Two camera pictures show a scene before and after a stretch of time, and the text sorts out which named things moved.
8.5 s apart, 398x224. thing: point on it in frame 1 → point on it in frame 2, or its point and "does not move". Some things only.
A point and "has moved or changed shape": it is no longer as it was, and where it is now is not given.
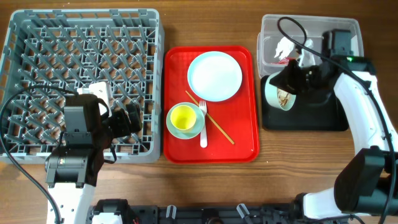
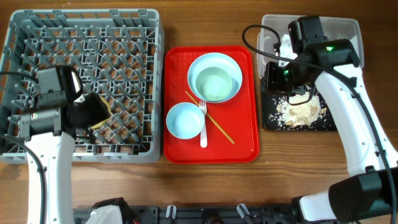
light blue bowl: [187, 134] does not move
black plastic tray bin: [311, 111] does not move
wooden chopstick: [211, 119] does not move
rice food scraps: [283, 96] has moved or changed shape
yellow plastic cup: [183, 117] has moved or changed shape
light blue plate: [214, 76] does not move
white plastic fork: [203, 142] does not move
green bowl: [280, 98] → [214, 84]
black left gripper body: [119, 125] → [94, 109]
